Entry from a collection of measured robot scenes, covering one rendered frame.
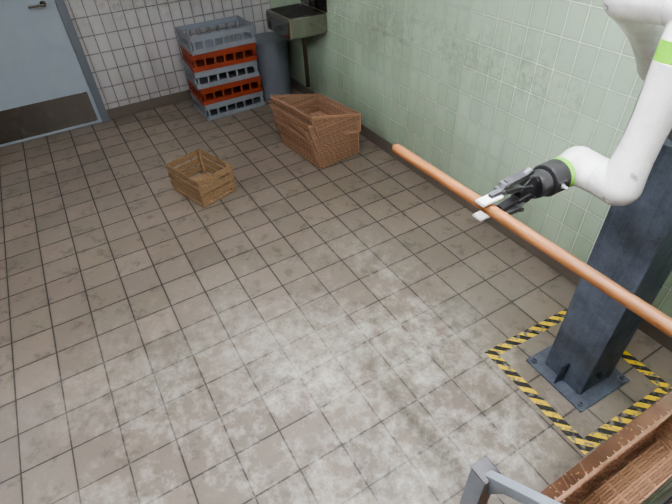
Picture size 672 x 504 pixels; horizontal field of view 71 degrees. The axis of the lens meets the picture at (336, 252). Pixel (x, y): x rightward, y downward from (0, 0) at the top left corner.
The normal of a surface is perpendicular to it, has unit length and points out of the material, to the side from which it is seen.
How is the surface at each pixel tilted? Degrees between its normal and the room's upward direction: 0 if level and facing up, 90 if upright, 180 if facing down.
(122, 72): 90
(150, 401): 0
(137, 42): 90
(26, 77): 90
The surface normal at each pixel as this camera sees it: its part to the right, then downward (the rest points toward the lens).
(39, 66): 0.51, 0.55
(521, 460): -0.04, -0.76
